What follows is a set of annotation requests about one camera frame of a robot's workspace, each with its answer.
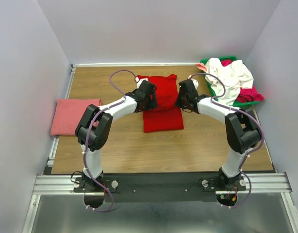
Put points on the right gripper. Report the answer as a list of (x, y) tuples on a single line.
[(177, 103)]

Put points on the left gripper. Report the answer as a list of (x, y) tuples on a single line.
[(152, 104)]

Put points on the red t-shirt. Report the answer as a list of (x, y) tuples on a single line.
[(167, 116)]

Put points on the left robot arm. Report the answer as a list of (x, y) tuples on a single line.
[(94, 127)]

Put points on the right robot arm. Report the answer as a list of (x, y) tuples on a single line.
[(242, 129)]

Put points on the light pink cloth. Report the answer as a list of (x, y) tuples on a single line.
[(201, 66)]

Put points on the white t-shirt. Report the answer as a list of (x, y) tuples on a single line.
[(214, 67)]

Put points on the green plastic bin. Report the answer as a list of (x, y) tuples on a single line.
[(236, 103)]

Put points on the magenta t-shirt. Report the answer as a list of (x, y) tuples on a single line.
[(251, 94)]

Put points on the folded pink t-shirt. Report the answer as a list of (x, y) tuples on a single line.
[(68, 114)]

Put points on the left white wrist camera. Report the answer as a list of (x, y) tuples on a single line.
[(139, 81)]

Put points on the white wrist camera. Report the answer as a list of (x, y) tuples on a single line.
[(195, 83), (139, 81)]

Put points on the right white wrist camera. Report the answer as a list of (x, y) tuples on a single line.
[(195, 83)]

